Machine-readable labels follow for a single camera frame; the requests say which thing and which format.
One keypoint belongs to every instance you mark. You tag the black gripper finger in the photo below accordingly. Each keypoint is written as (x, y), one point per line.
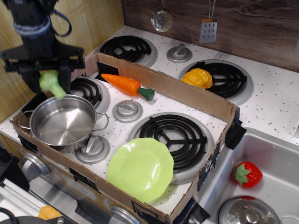
(64, 77)
(31, 78)

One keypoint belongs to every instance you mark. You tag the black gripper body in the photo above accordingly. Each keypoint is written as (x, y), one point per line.
(44, 50)

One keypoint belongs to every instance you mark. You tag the light green toy broccoli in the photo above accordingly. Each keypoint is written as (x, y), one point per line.
(49, 82)

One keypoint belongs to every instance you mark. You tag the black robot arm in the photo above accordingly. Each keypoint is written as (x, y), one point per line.
(32, 17)

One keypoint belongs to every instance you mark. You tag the front left black burner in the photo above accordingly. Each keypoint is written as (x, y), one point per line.
(93, 91)

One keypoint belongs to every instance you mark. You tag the black burner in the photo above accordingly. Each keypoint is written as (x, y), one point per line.
(187, 139)
(230, 80)
(93, 91)
(131, 48)

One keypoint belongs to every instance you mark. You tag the stainless steel pot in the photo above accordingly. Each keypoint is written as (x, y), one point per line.
(64, 124)

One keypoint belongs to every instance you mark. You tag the orange toy carrot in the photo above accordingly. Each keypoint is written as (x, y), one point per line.
(128, 86)

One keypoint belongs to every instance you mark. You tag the silver centre stove knob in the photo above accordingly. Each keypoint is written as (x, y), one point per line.
(127, 111)

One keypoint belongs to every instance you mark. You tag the silver stove knob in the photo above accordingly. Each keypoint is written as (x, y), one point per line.
(179, 54)
(95, 151)
(127, 111)

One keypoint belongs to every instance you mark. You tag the back left black burner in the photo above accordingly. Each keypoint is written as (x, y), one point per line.
(131, 48)

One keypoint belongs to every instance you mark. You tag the silver front stove knob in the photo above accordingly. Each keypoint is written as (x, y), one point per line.
(95, 151)

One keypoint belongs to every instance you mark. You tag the silver left oven knob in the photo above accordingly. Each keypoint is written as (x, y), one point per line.
(33, 167)

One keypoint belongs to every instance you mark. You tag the silver oven knob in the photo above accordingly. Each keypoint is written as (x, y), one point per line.
(33, 167)
(121, 216)

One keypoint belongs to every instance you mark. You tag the hanging metal slotted spoon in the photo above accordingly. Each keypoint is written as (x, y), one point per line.
(161, 18)

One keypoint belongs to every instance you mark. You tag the silver back stove knob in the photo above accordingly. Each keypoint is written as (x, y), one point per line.
(179, 54)

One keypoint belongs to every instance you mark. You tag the light green plastic plate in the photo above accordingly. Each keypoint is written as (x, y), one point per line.
(143, 168)

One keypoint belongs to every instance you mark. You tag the brown cardboard fence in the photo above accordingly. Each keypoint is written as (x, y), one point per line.
(216, 115)

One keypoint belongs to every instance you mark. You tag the yellow toy squash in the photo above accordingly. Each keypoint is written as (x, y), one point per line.
(199, 78)

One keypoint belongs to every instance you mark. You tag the orange sponge piece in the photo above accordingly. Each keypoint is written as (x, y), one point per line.
(48, 212)

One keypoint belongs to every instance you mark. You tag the front right black burner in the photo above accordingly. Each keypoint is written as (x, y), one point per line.
(187, 139)

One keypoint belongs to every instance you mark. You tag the silver lower oven knob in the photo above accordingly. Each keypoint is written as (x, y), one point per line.
(121, 216)

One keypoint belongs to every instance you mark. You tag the back right black burner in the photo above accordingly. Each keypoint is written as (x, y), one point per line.
(230, 80)

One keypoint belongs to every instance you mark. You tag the red toy strawberry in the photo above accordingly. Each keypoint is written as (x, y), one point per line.
(247, 174)

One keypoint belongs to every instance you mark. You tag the steel pot lid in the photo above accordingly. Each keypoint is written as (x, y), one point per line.
(245, 209)

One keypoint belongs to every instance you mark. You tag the silver sink basin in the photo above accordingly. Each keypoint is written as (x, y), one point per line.
(278, 161)

